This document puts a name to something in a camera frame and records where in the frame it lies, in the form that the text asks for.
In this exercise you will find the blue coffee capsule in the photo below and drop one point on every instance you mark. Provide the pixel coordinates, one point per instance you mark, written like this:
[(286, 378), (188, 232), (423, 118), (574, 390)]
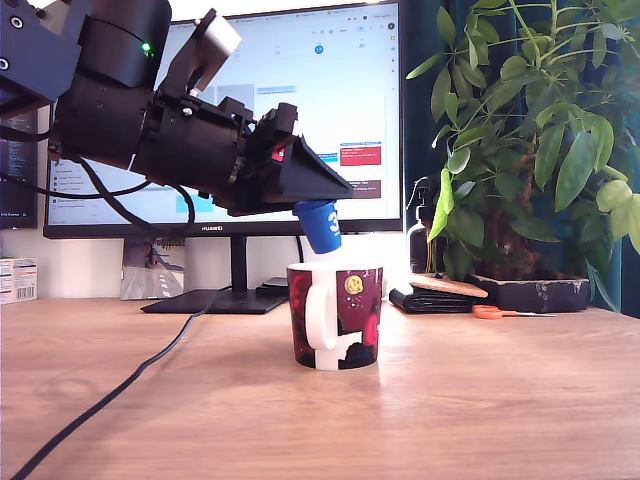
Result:
[(320, 230)]

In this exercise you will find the red and white coffee mug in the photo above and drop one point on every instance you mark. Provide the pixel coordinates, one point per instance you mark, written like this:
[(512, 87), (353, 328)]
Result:
[(357, 320)]

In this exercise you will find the small black flat device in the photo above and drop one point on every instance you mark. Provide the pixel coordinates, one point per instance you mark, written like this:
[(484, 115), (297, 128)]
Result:
[(272, 287)]

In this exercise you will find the black Huawei computer monitor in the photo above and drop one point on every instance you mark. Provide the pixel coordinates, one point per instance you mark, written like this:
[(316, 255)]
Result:
[(300, 75)]

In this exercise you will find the printed picture card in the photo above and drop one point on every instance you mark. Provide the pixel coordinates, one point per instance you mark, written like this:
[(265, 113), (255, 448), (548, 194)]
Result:
[(150, 275)]

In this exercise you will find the dark spray bottle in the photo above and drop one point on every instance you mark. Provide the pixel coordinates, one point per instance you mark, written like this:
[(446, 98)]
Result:
[(417, 245)]

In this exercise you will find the dark teal curtain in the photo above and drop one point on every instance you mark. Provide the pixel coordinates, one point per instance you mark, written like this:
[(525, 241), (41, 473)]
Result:
[(420, 40)]

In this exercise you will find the black folded wallet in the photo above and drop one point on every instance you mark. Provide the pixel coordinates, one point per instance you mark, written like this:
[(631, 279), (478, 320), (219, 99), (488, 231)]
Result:
[(430, 302)]

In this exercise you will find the round cork coaster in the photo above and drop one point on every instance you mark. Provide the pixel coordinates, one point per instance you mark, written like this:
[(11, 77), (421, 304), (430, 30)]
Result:
[(445, 287)]

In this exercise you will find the dark-screen computer monitor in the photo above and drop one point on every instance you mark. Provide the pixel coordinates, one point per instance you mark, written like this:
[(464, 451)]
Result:
[(20, 212)]

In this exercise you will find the white medicine box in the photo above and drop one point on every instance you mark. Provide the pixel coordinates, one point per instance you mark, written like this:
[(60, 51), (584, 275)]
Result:
[(17, 280)]

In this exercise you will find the green leafy houseplant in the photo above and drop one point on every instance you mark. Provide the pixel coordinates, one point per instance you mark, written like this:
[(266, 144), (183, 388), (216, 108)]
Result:
[(550, 150)]

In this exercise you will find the dark rectangular planter box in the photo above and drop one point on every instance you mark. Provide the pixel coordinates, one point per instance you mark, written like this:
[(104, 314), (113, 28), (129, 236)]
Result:
[(540, 295)]

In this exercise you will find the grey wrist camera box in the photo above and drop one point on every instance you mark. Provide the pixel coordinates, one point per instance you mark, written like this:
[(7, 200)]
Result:
[(220, 35)]

